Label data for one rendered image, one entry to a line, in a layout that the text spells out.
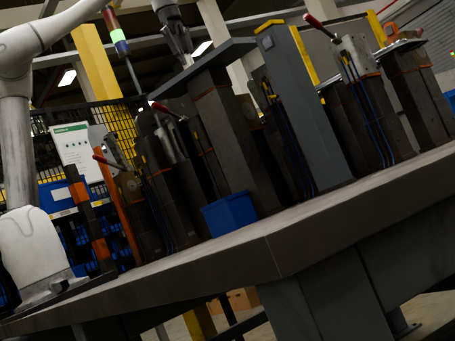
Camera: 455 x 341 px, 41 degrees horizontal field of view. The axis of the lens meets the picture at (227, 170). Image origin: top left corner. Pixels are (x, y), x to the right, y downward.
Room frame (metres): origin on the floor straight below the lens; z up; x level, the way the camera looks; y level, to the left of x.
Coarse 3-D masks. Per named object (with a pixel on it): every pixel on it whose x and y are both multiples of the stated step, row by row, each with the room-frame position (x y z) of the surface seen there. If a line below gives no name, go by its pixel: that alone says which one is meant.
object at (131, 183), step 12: (120, 180) 2.28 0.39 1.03; (132, 180) 2.30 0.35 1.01; (120, 192) 2.28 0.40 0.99; (132, 192) 2.29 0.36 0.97; (132, 204) 2.29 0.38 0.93; (132, 216) 2.30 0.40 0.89; (144, 216) 2.31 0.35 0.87; (144, 228) 2.29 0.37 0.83; (144, 240) 2.29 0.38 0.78; (156, 240) 2.31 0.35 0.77; (144, 252) 2.29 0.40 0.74; (156, 252) 2.29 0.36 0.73
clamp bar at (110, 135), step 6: (114, 132) 2.33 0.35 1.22; (108, 138) 2.31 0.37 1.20; (114, 138) 2.32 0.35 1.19; (108, 144) 2.32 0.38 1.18; (114, 144) 2.31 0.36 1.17; (114, 150) 2.31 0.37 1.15; (120, 150) 2.32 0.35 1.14; (114, 156) 2.33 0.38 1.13; (120, 156) 2.31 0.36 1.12; (120, 162) 2.32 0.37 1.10; (126, 162) 2.32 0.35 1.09; (126, 168) 2.32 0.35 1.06
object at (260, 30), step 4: (268, 20) 1.53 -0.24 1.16; (272, 20) 1.53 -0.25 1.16; (276, 20) 1.54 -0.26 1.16; (280, 20) 1.56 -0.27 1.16; (264, 24) 1.54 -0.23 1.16; (268, 24) 1.53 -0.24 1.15; (272, 24) 1.54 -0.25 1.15; (276, 24) 1.55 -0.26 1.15; (280, 24) 1.57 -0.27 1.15; (260, 28) 1.55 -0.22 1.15; (264, 28) 1.54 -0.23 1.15; (256, 32) 1.56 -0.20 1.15; (260, 32) 1.56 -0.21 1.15
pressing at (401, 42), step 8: (400, 40) 1.62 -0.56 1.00; (408, 40) 1.63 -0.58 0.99; (416, 40) 1.66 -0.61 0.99; (424, 40) 1.70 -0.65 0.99; (384, 48) 1.65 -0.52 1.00; (392, 48) 1.63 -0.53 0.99; (400, 48) 1.74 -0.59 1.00; (408, 48) 1.78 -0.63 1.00; (376, 56) 1.67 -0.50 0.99; (328, 80) 1.77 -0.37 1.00; (336, 80) 1.83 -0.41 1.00; (320, 88) 1.79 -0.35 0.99; (320, 96) 2.01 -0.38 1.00; (264, 120) 2.06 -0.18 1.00
